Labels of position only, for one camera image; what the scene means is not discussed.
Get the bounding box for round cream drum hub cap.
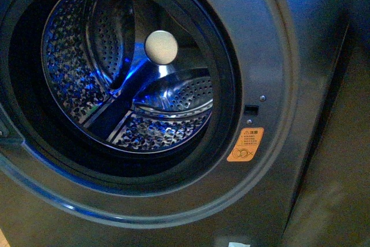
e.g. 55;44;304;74
144;30;179;65

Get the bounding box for perforated steel drum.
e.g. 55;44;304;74
41;0;213;154

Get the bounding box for grey front-load washing machine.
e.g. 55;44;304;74
1;0;350;246

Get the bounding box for orange warning sticker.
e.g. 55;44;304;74
227;127;264;162

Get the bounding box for black rubber door gasket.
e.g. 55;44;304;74
1;0;241;191

